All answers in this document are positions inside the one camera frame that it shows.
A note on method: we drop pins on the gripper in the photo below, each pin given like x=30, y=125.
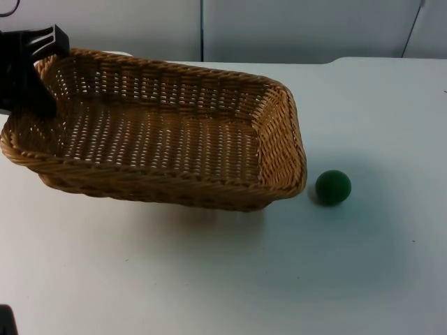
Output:
x=14, y=70

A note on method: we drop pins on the pale brown wicker basket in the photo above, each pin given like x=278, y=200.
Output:
x=167, y=139

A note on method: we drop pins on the green ball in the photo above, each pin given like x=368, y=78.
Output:
x=332, y=188

